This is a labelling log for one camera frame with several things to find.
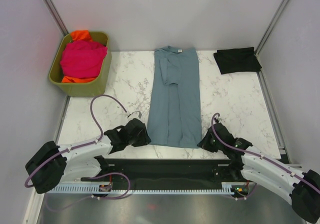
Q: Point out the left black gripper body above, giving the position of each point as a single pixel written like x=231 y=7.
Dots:
x=140 y=140

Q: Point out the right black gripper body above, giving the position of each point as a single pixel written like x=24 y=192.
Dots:
x=212 y=146

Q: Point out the blue-grey t-shirt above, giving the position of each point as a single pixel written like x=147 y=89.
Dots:
x=174 y=118

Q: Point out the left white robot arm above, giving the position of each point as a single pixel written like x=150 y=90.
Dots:
x=52 y=165

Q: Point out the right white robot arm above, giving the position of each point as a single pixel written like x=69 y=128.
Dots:
x=300 y=189

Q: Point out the olive green plastic bin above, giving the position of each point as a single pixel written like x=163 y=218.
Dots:
x=87 y=89

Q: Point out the folded black t-shirt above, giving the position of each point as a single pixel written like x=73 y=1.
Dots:
x=237 y=60

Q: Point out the magenta t-shirt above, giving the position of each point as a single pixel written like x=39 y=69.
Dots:
x=82 y=61

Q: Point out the orange t-shirt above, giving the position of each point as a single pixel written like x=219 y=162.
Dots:
x=78 y=35

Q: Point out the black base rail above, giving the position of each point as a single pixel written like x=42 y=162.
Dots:
x=171 y=174

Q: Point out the white slotted cable duct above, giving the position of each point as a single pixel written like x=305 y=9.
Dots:
x=96 y=189

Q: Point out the aluminium extrusion rail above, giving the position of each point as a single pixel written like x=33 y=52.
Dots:
x=298 y=167

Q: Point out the left aluminium frame post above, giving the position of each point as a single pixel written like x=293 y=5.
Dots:
x=56 y=16

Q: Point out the aluminium frame post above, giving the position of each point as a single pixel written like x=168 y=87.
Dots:
x=271 y=26
x=56 y=16

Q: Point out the right aluminium frame post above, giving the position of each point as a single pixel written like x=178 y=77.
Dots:
x=271 y=26

